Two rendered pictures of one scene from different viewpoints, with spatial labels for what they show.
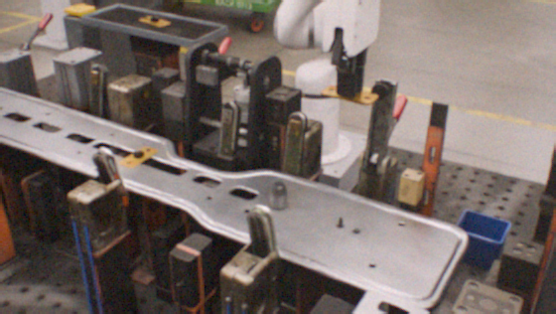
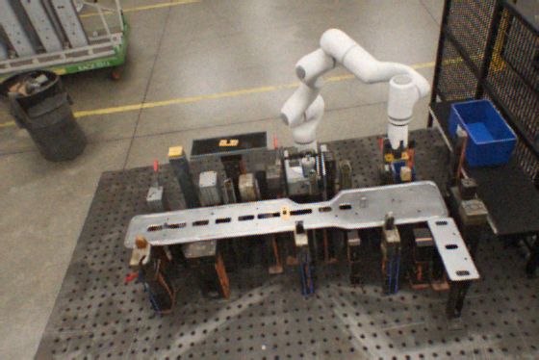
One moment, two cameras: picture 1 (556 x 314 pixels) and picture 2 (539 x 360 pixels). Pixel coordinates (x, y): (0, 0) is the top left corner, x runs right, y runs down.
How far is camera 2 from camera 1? 1.20 m
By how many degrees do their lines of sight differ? 24
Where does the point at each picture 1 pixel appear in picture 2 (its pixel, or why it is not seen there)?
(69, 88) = (212, 196)
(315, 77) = (308, 134)
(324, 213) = (382, 199)
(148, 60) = (232, 163)
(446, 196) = (368, 157)
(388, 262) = (423, 207)
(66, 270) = (256, 277)
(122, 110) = (249, 194)
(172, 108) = (274, 183)
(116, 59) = (56, 143)
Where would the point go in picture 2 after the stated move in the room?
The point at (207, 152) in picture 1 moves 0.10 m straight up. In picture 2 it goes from (297, 194) to (295, 179)
